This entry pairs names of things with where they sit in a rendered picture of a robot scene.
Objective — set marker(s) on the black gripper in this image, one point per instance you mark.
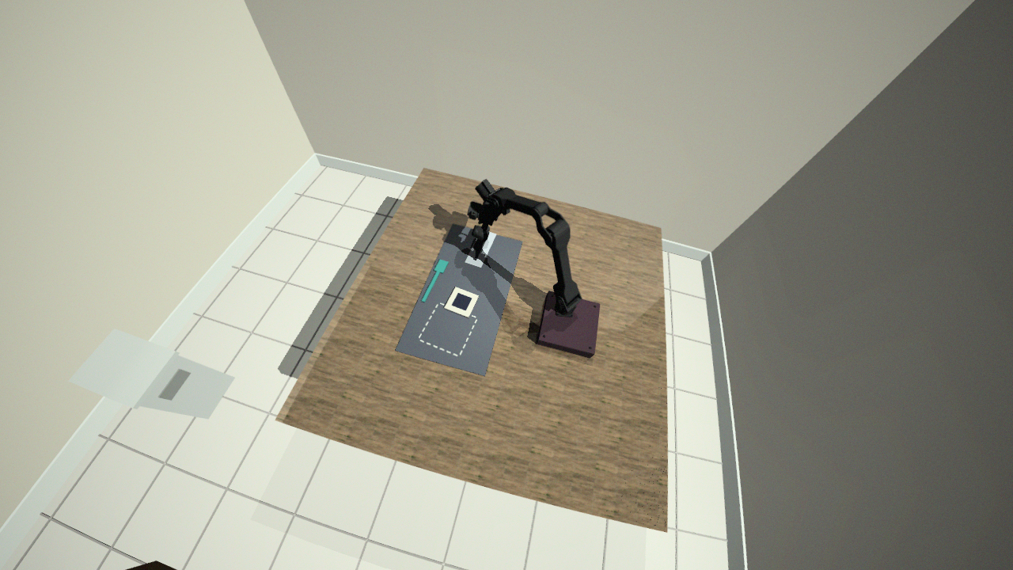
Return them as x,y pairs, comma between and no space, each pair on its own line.
479,231

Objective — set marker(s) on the cream square tile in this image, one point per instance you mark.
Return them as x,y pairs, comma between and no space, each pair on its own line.
461,302

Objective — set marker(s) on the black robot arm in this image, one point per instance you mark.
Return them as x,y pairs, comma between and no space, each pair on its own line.
556,237

